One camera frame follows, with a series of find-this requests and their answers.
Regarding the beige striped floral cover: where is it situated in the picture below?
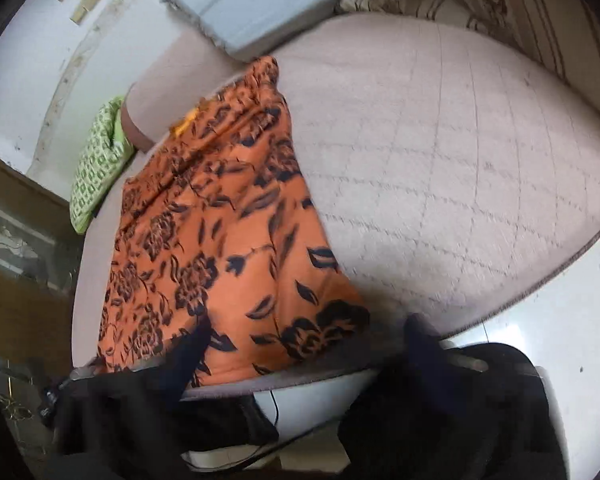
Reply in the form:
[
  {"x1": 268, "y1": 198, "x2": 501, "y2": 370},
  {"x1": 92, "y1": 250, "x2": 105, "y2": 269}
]
[{"x1": 430, "y1": 0, "x2": 600, "y2": 129}]

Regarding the black cable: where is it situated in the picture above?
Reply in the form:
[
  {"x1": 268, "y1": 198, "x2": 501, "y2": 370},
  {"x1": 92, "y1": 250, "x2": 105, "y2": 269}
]
[{"x1": 187, "y1": 391, "x2": 342, "y2": 471}]

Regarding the orange black floral cloth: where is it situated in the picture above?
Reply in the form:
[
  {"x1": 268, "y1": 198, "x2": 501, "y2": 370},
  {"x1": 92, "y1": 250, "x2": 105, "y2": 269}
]
[{"x1": 97, "y1": 56, "x2": 372, "y2": 389}]

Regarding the beige quilted mat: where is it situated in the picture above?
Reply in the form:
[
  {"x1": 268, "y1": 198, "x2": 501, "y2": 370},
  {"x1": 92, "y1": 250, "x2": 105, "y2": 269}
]
[{"x1": 72, "y1": 12, "x2": 600, "y2": 402}]

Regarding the green patterned cushion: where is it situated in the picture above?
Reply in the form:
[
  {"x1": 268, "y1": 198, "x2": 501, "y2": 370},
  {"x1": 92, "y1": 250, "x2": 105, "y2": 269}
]
[{"x1": 70, "y1": 96, "x2": 136, "y2": 235}]

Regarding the grey fringed pillow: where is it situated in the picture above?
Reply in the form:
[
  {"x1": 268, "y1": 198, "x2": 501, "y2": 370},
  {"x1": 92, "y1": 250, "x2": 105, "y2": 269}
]
[{"x1": 161, "y1": 0, "x2": 366, "y2": 64}]

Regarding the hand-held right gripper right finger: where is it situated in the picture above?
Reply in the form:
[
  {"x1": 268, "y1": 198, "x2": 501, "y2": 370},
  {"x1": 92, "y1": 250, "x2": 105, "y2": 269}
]
[{"x1": 336, "y1": 312, "x2": 569, "y2": 480}]

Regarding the beige brown bolster cushion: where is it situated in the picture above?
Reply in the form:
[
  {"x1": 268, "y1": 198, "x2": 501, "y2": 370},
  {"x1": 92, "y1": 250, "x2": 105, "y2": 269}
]
[{"x1": 120, "y1": 27, "x2": 254, "y2": 154}]

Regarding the wooden glass cabinet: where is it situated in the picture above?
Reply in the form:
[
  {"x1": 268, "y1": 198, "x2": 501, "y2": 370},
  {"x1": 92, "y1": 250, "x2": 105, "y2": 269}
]
[{"x1": 0, "y1": 145, "x2": 89, "y2": 413}]

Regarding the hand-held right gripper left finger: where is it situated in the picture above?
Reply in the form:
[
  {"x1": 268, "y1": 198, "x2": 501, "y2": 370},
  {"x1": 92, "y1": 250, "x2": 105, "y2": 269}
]
[{"x1": 54, "y1": 316, "x2": 215, "y2": 480}]

